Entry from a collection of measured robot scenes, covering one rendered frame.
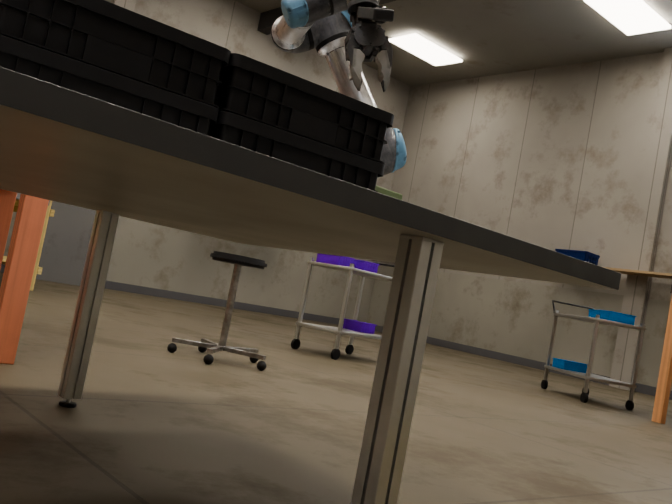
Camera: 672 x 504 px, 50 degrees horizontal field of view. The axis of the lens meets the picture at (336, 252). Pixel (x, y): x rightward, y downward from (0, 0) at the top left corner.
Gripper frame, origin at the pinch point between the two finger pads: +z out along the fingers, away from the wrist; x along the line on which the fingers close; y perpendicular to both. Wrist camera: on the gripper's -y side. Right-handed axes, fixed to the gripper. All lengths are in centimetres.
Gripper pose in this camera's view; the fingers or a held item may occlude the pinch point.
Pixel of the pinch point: (372, 84)
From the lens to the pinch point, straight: 161.6
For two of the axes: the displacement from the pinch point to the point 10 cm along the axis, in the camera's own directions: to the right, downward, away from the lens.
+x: -9.7, 0.2, -2.5
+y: -2.4, 1.9, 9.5
